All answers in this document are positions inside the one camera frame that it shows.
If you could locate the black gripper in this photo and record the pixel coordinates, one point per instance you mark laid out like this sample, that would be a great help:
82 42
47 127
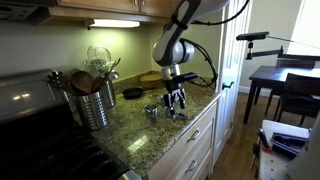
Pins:
174 88

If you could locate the small steel measuring cup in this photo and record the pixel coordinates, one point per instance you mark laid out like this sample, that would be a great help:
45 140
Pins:
182 116

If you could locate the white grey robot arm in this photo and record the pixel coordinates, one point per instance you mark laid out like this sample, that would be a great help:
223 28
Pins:
173 46

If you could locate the medium steel measuring cup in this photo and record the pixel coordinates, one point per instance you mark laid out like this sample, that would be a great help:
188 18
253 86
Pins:
151 111

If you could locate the round wooden trivet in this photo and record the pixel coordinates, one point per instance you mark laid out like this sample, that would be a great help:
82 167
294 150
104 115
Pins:
150 81

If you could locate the black cast iron skillet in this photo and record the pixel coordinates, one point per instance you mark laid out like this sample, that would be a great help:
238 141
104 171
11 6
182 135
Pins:
132 93

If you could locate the white panel door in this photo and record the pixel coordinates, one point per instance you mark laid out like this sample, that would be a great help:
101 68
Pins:
228 113

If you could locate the white base cabinet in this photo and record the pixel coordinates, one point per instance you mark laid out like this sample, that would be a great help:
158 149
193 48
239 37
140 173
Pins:
196 156

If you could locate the small perforated steel utensil holder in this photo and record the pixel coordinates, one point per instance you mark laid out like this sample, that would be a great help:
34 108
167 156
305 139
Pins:
109 93

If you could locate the metal ladle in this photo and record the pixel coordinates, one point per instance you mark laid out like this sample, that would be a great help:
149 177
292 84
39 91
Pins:
113 75

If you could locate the small wooden spoon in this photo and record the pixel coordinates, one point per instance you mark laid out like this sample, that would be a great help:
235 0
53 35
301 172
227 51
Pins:
97 84

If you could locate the large perforated steel utensil holder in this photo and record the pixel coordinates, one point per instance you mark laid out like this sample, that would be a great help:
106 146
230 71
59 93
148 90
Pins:
92 111

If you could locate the red black hand tool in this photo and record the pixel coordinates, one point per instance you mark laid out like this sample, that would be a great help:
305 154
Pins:
264 141

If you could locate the large wooden spoon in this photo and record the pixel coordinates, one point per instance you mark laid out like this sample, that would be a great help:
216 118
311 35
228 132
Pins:
82 82

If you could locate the dark wooden table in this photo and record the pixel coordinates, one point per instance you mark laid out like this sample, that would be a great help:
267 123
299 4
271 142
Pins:
271 74

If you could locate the under cabinet light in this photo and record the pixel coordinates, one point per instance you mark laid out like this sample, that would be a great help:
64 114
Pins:
114 23

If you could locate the white perforated cart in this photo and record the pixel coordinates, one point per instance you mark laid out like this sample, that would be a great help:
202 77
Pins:
273 166

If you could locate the blue black box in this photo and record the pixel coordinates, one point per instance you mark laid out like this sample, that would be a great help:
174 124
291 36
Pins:
288 143

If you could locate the dark slotted wooden spatula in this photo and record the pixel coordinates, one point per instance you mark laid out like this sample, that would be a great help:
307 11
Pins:
58 81

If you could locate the dark wooden chair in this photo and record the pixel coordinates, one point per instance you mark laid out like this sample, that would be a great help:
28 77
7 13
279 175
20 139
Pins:
300 95
295 63

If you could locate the white grey foreground column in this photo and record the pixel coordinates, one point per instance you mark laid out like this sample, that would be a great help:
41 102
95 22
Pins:
308 160

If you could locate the bright window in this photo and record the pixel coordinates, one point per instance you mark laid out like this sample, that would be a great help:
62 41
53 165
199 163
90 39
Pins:
306 40

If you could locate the black steel stove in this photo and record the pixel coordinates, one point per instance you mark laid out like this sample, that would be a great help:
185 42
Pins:
33 146

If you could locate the grey range hood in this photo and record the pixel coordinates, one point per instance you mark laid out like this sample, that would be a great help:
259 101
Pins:
13 12

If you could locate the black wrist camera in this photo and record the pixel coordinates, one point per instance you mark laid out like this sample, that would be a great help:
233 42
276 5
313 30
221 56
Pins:
186 76

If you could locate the black bar camera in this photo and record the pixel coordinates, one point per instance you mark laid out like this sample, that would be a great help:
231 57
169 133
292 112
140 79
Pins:
252 36

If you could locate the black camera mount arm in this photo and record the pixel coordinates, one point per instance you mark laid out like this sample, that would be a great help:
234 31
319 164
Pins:
266 52

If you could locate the wooden wall cabinet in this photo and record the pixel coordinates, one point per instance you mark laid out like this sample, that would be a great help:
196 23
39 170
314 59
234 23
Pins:
100 6

